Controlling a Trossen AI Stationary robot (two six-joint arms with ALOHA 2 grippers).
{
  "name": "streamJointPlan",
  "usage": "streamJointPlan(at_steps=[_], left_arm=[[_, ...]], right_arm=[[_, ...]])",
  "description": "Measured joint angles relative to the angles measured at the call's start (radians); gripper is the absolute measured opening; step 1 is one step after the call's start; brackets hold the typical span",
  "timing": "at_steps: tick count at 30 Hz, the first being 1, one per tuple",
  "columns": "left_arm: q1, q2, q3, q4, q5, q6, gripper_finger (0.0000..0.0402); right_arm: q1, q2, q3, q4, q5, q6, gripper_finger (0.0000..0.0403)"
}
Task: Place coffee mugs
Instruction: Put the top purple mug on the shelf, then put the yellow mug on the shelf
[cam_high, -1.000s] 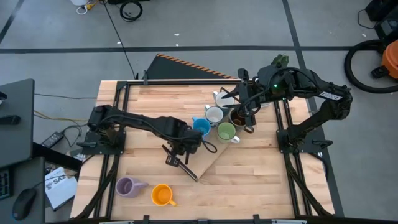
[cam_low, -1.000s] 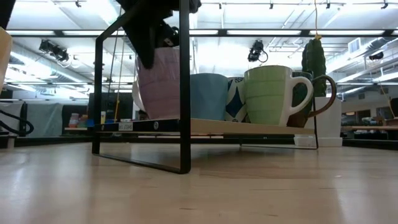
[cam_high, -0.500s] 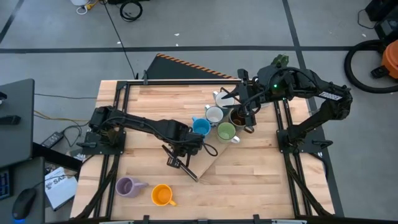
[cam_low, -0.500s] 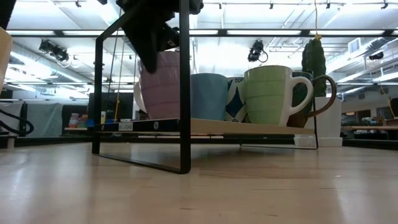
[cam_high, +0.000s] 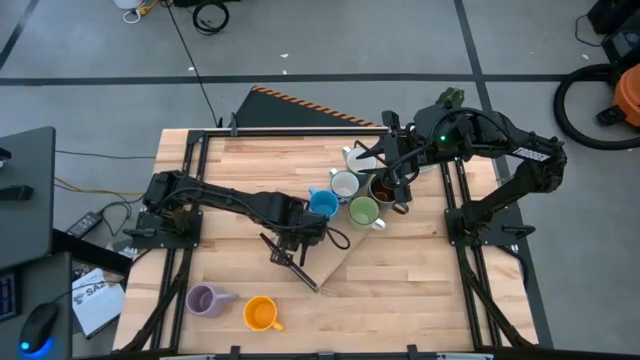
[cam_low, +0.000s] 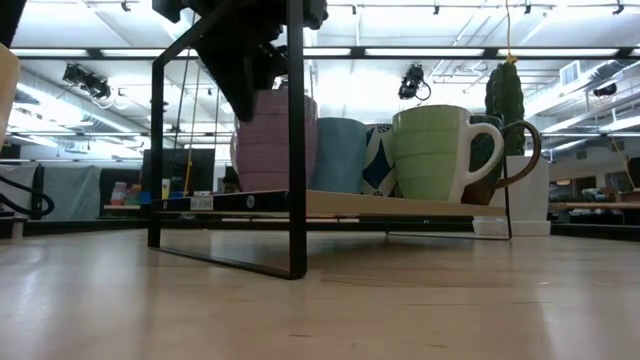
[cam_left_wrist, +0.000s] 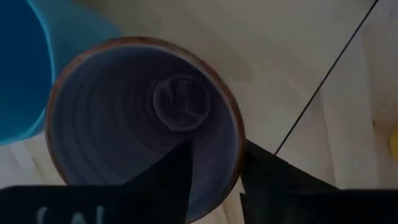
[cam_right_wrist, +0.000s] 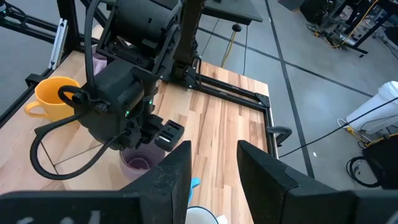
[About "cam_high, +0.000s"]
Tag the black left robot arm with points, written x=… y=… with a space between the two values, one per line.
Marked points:
x=225 y=197

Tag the white mug blue leaf print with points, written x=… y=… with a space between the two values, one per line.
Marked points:
x=344 y=185

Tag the black computer mouse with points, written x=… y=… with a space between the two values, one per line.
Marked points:
x=37 y=325

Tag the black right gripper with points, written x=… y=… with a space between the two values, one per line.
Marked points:
x=407 y=147

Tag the green cactus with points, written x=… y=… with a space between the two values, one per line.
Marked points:
x=450 y=95

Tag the orange mug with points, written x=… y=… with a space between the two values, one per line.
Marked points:
x=261 y=314

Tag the lilac mug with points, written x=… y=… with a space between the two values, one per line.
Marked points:
x=205 y=300

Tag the black remote-like device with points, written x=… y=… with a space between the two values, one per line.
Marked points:
x=15 y=192

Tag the black mat orange striped edge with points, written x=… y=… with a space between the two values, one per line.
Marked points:
x=280 y=112

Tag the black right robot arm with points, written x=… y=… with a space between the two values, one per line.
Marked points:
x=530 y=180

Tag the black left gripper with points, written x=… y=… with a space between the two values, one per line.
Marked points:
x=300 y=232

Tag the dark brown mug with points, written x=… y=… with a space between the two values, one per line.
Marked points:
x=381 y=192

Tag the white printed paper box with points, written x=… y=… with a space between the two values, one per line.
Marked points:
x=97 y=302

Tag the black power adapter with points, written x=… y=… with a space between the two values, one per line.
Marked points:
x=84 y=225

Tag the orange vacuum cleaner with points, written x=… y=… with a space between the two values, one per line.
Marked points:
x=629 y=95

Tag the black metal table frame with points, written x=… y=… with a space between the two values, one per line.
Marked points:
x=300 y=132

